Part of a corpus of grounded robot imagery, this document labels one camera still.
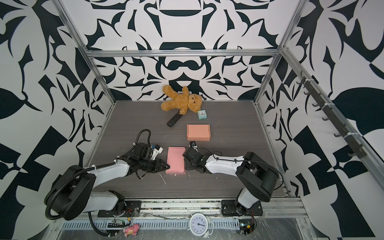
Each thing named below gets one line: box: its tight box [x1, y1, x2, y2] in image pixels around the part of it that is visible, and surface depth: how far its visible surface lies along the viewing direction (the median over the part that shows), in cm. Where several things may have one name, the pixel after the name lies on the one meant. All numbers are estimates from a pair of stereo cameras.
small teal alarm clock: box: [197, 109, 208, 120], surface depth 113 cm
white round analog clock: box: [187, 213, 214, 239], surface depth 69 cm
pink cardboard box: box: [165, 146, 186, 175], surface depth 87 cm
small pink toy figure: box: [123, 223, 140, 237], surface depth 69 cm
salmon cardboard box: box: [186, 124, 211, 141], surface depth 102 cm
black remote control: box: [166, 108, 183, 127], surface depth 110 cm
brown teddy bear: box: [160, 85, 203, 115], surface depth 113 cm
